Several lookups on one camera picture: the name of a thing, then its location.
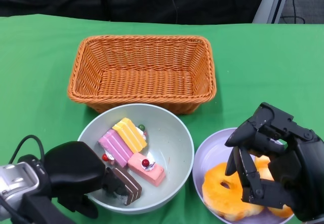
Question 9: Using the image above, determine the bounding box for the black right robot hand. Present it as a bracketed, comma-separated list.
[224, 102, 324, 222]

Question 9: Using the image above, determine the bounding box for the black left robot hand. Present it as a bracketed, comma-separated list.
[44, 140, 130, 219]

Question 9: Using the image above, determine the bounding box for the orange white pumpkin bread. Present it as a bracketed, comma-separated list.
[254, 155, 294, 218]

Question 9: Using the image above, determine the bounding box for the magenta striped cake slice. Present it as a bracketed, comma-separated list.
[98, 129, 135, 168]

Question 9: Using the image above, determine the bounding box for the chocolate striped cake slice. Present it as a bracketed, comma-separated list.
[111, 167, 143, 206]

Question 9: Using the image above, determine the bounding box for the yellow cake piece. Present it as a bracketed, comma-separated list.
[112, 117, 148, 153]

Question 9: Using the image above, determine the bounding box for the pink cake slice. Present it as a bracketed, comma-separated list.
[127, 152, 167, 187]

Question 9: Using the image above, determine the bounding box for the plain orange bread ring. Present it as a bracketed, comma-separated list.
[201, 162, 265, 221]

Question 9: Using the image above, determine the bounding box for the grey round bowl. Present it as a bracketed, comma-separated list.
[77, 103, 195, 214]

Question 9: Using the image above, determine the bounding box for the white round plate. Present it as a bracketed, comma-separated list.
[192, 127, 296, 224]

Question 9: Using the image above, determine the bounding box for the orange wicker basket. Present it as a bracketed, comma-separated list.
[67, 35, 217, 115]

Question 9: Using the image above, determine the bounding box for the green tablecloth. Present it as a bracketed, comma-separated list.
[0, 14, 324, 224]

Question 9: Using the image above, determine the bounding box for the grey metal stand leg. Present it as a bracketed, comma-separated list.
[252, 0, 296, 24]

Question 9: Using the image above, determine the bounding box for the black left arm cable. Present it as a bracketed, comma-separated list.
[9, 134, 46, 164]

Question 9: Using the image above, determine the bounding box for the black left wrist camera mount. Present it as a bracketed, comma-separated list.
[21, 193, 76, 224]

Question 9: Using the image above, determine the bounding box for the black floor cable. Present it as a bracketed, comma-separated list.
[279, 0, 306, 24]

